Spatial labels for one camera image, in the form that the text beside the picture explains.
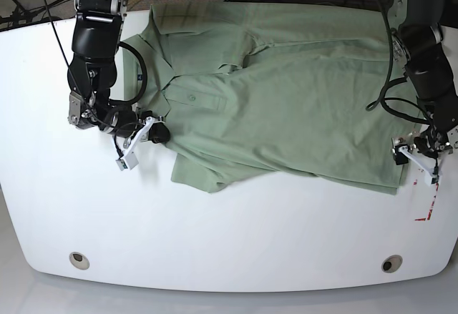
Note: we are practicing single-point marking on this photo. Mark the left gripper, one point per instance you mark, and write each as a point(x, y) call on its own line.
point(429, 143)

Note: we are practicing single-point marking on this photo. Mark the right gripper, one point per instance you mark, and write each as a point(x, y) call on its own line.
point(125, 123)

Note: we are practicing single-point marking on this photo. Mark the green T-shirt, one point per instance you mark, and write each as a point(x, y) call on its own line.
point(247, 89)

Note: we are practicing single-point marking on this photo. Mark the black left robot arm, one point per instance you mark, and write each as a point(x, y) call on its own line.
point(418, 38)

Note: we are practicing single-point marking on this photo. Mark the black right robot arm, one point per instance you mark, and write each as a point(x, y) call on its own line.
point(92, 72)

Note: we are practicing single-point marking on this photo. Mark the red tape rectangle marking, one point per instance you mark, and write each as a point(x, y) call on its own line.
point(423, 199)

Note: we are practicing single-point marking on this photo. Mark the right table grommet hole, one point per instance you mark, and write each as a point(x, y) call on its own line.
point(392, 264)

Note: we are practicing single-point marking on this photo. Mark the table grommet hole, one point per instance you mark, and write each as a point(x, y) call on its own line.
point(392, 264)
point(79, 261)

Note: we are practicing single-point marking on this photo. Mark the left table grommet hole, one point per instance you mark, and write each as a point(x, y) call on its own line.
point(79, 261)

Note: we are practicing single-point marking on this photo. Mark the black tripod legs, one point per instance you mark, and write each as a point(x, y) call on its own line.
point(21, 16)

